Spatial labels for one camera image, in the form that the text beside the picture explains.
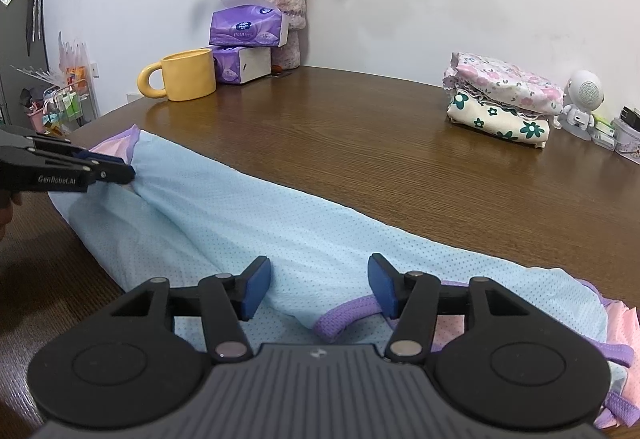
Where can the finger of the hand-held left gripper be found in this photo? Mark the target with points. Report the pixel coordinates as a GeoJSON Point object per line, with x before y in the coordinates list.
{"type": "Point", "coordinates": [90, 155]}
{"type": "Point", "coordinates": [117, 174]}

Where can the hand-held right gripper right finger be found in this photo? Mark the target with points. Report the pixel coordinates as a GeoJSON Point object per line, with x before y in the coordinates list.
{"type": "Point", "coordinates": [382, 286]}

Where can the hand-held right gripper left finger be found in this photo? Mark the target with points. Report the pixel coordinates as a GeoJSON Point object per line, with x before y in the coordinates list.
{"type": "Point", "coordinates": [255, 286]}

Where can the pink blue purple-trimmed vest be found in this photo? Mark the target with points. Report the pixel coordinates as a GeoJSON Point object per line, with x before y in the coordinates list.
{"type": "Point", "coordinates": [300, 239]}

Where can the person's left hand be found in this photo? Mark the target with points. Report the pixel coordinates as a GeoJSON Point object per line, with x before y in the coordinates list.
{"type": "Point", "coordinates": [11, 216]}

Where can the pink cup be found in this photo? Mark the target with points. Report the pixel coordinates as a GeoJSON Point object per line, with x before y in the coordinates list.
{"type": "Point", "coordinates": [36, 120]}

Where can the clear acrylic organizer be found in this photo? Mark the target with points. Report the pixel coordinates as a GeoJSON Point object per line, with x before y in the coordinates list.
{"type": "Point", "coordinates": [72, 69]}

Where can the yellow mug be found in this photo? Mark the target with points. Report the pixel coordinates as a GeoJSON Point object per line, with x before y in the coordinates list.
{"type": "Point", "coordinates": [190, 76]}

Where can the grey refrigerator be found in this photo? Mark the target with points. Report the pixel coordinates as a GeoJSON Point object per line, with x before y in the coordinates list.
{"type": "Point", "coordinates": [20, 29]}

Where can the purple tissue pack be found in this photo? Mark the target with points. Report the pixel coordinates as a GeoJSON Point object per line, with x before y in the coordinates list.
{"type": "Point", "coordinates": [245, 24]}
{"type": "Point", "coordinates": [235, 66]}

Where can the cream green-flowered folded cloth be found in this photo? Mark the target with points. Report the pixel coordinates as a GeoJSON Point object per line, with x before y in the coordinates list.
{"type": "Point", "coordinates": [490, 121]}

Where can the pink floral folded cloth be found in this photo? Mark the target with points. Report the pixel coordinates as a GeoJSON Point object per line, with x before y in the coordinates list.
{"type": "Point", "coordinates": [505, 81]}

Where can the white astronaut speaker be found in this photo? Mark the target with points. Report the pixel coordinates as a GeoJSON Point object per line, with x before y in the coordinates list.
{"type": "Point", "coordinates": [585, 91]}

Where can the grey tin box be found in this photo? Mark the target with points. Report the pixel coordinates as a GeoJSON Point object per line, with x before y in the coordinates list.
{"type": "Point", "coordinates": [629, 141]}

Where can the black power adapter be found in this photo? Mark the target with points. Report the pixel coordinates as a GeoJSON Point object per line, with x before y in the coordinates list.
{"type": "Point", "coordinates": [631, 116]}

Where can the white wall socket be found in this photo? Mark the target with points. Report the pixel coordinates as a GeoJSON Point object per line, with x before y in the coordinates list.
{"type": "Point", "coordinates": [132, 97]}
{"type": "Point", "coordinates": [95, 69]}

